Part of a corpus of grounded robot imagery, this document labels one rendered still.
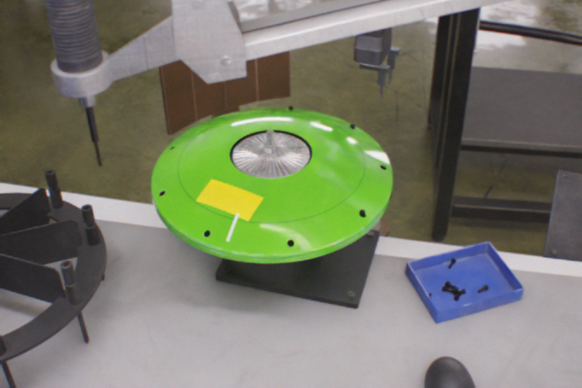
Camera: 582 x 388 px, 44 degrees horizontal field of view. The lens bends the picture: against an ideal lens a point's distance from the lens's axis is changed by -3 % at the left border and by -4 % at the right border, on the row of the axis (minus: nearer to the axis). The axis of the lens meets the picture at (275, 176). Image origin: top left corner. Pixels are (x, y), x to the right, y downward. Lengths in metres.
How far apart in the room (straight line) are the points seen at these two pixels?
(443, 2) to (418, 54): 2.92
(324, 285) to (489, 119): 1.65
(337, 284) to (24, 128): 2.34
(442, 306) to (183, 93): 0.89
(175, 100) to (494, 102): 1.35
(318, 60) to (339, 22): 2.84
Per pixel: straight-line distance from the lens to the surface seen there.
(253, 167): 0.92
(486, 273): 1.05
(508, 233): 2.55
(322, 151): 0.94
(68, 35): 0.60
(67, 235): 0.99
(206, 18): 0.58
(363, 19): 0.61
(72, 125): 3.14
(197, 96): 1.71
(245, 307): 0.98
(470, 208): 2.37
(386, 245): 1.07
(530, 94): 2.76
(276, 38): 0.60
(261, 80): 1.77
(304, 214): 0.86
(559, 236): 1.25
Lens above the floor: 1.64
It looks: 37 degrees down
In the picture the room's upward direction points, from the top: 2 degrees counter-clockwise
